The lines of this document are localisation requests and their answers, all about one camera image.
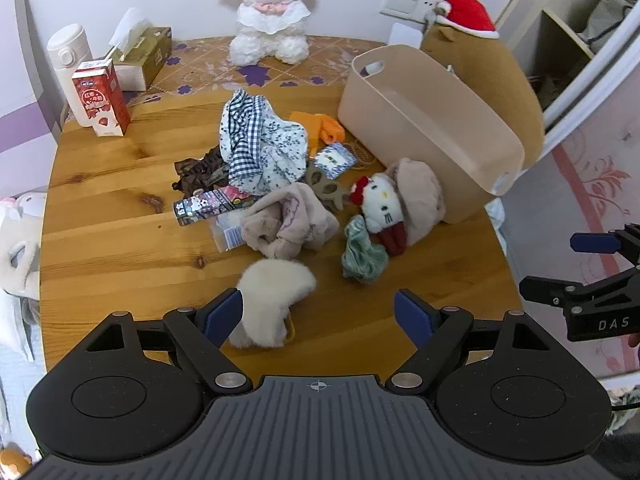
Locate grey upright panel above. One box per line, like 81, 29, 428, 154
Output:
12, 0, 68, 133

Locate white cat plush toy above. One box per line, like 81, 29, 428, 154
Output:
348, 172, 408, 257

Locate white power adapter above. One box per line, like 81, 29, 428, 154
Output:
387, 22, 426, 48

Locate pinkish beige fluffy cloth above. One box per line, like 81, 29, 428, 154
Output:
241, 182, 341, 260

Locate white wall socket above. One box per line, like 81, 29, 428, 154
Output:
420, 0, 452, 24

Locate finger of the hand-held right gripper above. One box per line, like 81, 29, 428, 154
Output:
519, 267, 640, 308
570, 224, 640, 266

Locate wooden desktop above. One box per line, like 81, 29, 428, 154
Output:
39, 35, 523, 386

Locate brown plush with red hat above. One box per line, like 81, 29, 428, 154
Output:
420, 0, 547, 171

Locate purple floral table mat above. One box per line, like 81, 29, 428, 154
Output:
132, 36, 396, 106

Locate tan elastic hair bands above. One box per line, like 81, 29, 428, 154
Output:
350, 139, 382, 167

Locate light blue clothing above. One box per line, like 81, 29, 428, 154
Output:
485, 199, 508, 256

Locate beige plastic storage basket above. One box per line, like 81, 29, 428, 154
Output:
337, 45, 526, 225

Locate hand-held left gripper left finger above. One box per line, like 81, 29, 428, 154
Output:
82, 287, 253, 396

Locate red milk carton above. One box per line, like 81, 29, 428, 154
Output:
71, 58, 132, 137

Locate white thermos bottle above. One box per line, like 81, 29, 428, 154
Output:
46, 23, 93, 118

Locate blue checked floral cloth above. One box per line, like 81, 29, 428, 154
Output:
218, 88, 311, 196

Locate clear plastic bag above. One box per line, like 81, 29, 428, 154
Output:
210, 210, 251, 252

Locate grey bag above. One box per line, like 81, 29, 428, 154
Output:
585, 0, 640, 53

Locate colourful printed long box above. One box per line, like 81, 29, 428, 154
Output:
173, 185, 253, 227

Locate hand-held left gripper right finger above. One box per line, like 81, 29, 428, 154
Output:
382, 288, 553, 395

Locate orange plush toy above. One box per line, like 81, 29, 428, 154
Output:
317, 114, 346, 144

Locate orange plastic bottle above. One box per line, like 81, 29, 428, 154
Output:
289, 110, 323, 157

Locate beige fluffy hat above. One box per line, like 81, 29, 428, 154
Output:
385, 157, 447, 247

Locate blue white tissue packet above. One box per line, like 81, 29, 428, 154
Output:
314, 142, 358, 179

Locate white wall switch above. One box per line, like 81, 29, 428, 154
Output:
379, 0, 426, 18

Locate tan tissue box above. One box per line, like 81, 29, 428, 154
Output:
97, 7, 173, 92

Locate white sheep plush toy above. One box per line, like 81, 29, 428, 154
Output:
220, 0, 321, 66

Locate green scrunchie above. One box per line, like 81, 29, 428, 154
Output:
341, 215, 390, 285

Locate white wardrobe shelf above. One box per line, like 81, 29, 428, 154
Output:
500, 0, 640, 131

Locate small bear toy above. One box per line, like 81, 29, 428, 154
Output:
0, 441, 33, 478

